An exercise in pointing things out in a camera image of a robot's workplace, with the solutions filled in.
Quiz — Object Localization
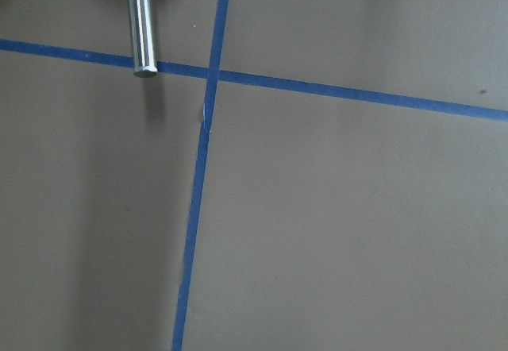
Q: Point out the steel ice scoop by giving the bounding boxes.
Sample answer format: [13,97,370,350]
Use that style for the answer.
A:
[128,0,158,78]

